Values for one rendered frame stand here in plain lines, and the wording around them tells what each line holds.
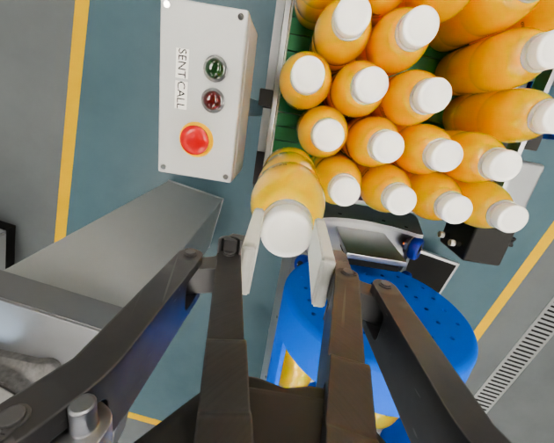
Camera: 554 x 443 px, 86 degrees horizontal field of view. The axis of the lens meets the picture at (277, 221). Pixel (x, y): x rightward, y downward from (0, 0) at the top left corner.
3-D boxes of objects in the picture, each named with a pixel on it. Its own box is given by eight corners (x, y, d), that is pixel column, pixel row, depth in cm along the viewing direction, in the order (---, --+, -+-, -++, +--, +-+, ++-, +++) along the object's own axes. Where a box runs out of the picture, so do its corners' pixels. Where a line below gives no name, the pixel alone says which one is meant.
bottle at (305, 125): (309, 100, 54) (317, 94, 36) (341, 120, 55) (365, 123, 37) (289, 135, 56) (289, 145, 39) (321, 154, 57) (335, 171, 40)
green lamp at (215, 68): (206, 77, 36) (203, 76, 34) (207, 57, 35) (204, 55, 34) (223, 81, 36) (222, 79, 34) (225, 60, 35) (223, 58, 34)
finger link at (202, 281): (232, 301, 15) (171, 293, 15) (245, 256, 19) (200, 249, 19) (236, 275, 14) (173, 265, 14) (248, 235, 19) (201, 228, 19)
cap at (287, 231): (315, 239, 24) (317, 250, 23) (269, 249, 25) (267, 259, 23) (305, 195, 23) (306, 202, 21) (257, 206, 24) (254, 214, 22)
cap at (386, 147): (395, 126, 37) (400, 126, 36) (401, 155, 39) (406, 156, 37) (364, 135, 38) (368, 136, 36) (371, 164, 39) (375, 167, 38)
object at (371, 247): (333, 236, 60) (343, 265, 49) (335, 225, 60) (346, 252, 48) (381, 243, 60) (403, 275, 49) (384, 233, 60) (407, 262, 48)
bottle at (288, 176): (318, 191, 42) (338, 253, 25) (270, 202, 43) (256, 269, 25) (309, 141, 39) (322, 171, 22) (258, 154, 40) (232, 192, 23)
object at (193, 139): (181, 151, 39) (178, 152, 38) (183, 122, 37) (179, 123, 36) (208, 156, 39) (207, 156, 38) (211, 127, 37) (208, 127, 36)
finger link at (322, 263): (322, 259, 16) (336, 262, 15) (315, 216, 22) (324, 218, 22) (311, 307, 17) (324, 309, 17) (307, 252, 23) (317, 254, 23)
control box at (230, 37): (183, 160, 49) (156, 171, 39) (189, 21, 42) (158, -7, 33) (242, 170, 49) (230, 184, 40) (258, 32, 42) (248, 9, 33)
